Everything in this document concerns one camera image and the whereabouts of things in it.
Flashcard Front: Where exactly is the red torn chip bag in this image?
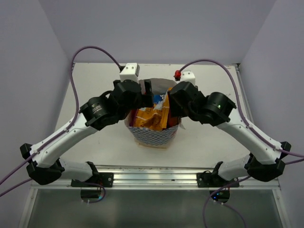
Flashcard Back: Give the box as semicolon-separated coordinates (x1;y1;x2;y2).
167;115;180;129

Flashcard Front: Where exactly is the orange yellow snack packet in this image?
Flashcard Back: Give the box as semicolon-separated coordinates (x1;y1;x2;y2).
134;94;170;131

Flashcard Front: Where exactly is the blue checkered paper bag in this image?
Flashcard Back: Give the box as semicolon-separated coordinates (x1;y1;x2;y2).
124;78;184;148

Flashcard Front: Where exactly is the blue Doritos chip bag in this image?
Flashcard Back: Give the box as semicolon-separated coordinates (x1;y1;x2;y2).
153;94;166;108

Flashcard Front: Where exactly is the purple grape candy bag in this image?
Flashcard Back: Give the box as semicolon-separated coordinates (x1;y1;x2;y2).
129;109;138;127

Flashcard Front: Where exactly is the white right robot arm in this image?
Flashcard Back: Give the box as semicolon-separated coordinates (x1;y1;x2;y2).
168;81;291;187

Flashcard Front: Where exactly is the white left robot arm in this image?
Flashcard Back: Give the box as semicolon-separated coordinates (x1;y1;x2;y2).
20;79;153;187

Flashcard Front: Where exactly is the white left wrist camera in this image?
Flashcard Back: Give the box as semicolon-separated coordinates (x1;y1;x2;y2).
119;63;140;83

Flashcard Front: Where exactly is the aluminium table frame rail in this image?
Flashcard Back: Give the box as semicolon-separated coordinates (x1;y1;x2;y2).
30;63;280;190

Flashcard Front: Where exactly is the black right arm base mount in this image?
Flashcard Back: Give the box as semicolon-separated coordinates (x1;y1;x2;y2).
196;171;239;188

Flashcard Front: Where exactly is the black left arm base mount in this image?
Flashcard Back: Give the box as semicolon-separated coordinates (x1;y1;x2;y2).
71;172;114;188

